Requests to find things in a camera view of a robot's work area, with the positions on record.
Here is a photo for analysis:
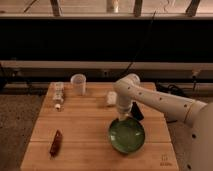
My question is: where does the black hanging cable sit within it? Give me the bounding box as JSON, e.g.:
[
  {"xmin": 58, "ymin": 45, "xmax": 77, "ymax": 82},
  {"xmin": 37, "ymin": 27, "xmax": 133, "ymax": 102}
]
[{"xmin": 119, "ymin": 10, "xmax": 157, "ymax": 77}]

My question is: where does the green ceramic bowl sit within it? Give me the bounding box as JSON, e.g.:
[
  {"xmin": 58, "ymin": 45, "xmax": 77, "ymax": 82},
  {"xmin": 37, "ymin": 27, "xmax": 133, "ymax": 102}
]
[{"xmin": 108, "ymin": 117, "xmax": 145, "ymax": 154}]

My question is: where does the black smartphone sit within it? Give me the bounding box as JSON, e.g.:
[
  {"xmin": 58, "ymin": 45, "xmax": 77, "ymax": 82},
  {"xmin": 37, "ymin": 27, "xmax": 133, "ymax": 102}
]
[{"xmin": 131, "ymin": 102, "xmax": 144, "ymax": 121}]

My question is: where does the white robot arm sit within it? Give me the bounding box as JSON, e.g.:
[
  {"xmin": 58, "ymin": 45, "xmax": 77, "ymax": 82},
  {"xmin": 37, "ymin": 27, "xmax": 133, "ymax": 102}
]
[{"xmin": 113, "ymin": 74, "xmax": 213, "ymax": 171}]

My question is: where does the clear plastic cup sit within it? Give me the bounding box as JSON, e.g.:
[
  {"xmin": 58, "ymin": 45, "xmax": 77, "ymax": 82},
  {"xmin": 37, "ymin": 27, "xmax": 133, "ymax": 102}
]
[{"xmin": 70, "ymin": 74, "xmax": 86, "ymax": 96}]

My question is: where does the clear plastic bottle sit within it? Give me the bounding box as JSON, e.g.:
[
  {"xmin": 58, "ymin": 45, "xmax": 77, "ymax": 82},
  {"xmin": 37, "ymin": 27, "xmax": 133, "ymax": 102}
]
[{"xmin": 53, "ymin": 82, "xmax": 64, "ymax": 111}]

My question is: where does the red brown pocket knife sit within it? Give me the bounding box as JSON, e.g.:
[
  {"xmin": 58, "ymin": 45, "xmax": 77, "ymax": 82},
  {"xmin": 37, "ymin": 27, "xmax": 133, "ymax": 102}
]
[{"xmin": 49, "ymin": 130, "xmax": 63, "ymax": 157}]

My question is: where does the small white box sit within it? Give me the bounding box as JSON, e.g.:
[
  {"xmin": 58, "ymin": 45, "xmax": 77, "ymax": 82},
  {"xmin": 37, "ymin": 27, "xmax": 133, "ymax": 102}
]
[{"xmin": 106, "ymin": 91, "xmax": 117, "ymax": 106}]

